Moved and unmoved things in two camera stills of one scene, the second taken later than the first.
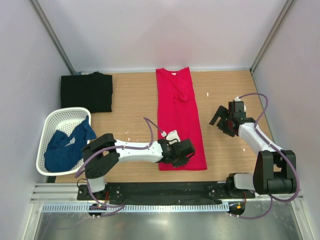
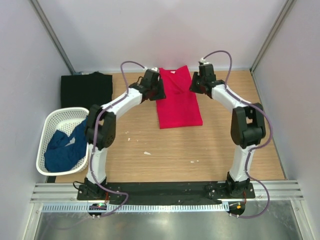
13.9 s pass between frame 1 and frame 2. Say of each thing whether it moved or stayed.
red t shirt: moved
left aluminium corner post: stayed
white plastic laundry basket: stayed
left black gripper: moved
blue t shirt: stayed
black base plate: stayed
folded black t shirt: stayed
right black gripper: moved
